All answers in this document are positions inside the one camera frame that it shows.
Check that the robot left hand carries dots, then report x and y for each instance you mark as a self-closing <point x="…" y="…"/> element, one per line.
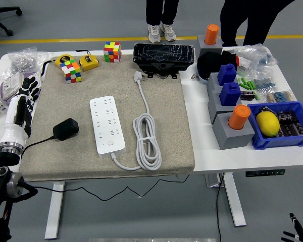
<point x="12" y="128"/>

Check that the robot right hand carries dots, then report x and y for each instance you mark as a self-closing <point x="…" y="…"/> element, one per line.
<point x="298" y="228"/>

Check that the black plug adapter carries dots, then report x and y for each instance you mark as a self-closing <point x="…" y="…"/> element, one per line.
<point x="65" y="129"/>

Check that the white power strip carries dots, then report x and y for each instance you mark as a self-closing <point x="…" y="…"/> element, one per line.
<point x="104" y="121"/>

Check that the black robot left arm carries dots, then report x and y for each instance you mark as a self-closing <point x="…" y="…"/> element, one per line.
<point x="0" y="161"/>

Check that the purple tray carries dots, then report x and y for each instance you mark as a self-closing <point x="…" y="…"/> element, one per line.
<point x="1" y="91"/>

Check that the white socket box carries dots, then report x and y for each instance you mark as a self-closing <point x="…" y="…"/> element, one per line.
<point x="11" y="84"/>
<point x="38" y="75"/>

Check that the black table control panel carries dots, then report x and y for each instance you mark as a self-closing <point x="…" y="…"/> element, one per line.
<point x="265" y="173"/>

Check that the clear bag of metal nuts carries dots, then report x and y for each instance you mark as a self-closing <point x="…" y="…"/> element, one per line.
<point x="22" y="60"/>

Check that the white table leg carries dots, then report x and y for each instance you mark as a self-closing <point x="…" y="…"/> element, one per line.
<point x="53" y="214"/>
<point x="233" y="201"/>

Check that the colourful puzzle cube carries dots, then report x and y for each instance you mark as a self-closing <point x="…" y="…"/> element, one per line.
<point x="112" y="51"/>
<point x="70" y="71"/>

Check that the round yellow tape measure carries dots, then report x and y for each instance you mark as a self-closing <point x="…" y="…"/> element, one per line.
<point x="63" y="58"/>

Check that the blue plastic bin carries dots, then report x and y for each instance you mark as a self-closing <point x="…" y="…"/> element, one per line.
<point x="280" y="143"/>

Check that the grey under-table box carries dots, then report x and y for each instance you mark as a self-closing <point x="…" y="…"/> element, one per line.
<point x="212" y="181"/>

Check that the dark brown capacitor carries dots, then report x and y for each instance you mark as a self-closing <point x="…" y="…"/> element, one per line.
<point x="293" y="129"/>
<point x="288" y="116"/>

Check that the square yellow tape measure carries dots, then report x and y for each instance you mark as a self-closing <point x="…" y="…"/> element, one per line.
<point x="89" y="64"/>

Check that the yellow lemon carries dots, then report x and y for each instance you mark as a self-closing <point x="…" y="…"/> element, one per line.
<point x="267" y="124"/>

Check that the grey square block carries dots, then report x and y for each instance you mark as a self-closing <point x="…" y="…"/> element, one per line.
<point x="208" y="49"/>
<point x="232" y="140"/>
<point x="212" y="82"/>
<point x="214" y="106"/>

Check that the black office chair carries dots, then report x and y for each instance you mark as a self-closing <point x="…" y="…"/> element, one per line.
<point x="18" y="11"/>

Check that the small black clip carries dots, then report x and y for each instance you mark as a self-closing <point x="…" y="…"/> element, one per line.
<point x="263" y="109"/>

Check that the orange cylinder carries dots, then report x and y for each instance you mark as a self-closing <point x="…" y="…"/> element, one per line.
<point x="212" y="34"/>
<point x="238" y="117"/>

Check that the clear bag of tan resistors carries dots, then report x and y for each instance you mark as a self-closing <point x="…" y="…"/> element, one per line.
<point x="280" y="96"/>

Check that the small green cylinder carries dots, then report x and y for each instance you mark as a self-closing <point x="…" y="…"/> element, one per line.
<point x="245" y="83"/>
<point x="256" y="95"/>
<point x="240" y="82"/>
<point x="251" y="85"/>

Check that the dark printed capacitor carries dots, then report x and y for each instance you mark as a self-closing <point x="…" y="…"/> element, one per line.
<point x="247" y="95"/>

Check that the clear bag of blue resistors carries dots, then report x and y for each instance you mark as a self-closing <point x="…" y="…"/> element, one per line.
<point x="265" y="82"/>

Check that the blue block with knob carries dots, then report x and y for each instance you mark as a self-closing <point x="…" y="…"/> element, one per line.
<point x="226" y="74"/>
<point x="229" y="94"/>

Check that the grey-brown mat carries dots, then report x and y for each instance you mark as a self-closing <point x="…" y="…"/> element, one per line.
<point x="171" y="126"/>

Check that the black film-wrapped device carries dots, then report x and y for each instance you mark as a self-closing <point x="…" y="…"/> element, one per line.
<point x="164" y="54"/>

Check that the red white labelled item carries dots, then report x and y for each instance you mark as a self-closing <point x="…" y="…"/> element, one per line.
<point x="243" y="62"/>

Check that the large clear bag of resistors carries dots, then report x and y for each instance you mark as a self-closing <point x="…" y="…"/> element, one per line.
<point x="260" y="56"/>

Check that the white blue round dish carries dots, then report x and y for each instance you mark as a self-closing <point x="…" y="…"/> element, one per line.
<point x="203" y="80"/>

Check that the person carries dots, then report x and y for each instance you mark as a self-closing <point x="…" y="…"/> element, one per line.
<point x="154" y="12"/>
<point x="255" y="20"/>

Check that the black cloth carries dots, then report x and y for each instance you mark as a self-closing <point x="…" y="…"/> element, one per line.
<point x="214" y="61"/>

